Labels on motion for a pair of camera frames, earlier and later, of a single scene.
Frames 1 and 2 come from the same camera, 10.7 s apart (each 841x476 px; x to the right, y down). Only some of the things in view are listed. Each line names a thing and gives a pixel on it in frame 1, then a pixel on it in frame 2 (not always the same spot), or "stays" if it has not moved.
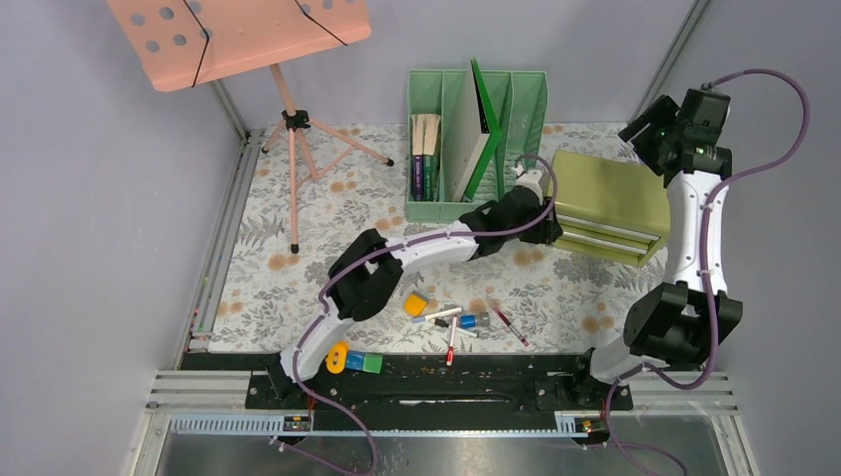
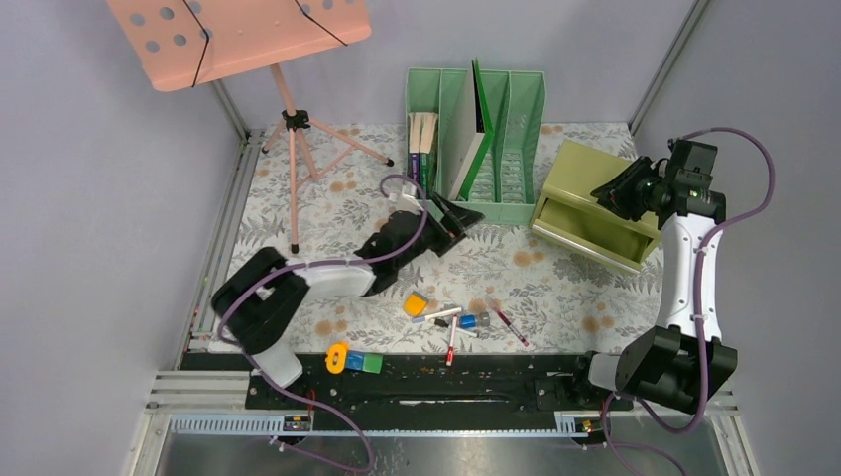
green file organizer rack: x=519 y=101 stays
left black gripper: x=545 y=231 → x=455 y=224
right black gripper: x=663 y=108 → x=618 y=188
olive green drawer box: x=607 y=208 stays
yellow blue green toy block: x=338 y=358 stays
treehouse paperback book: x=430 y=172 stays
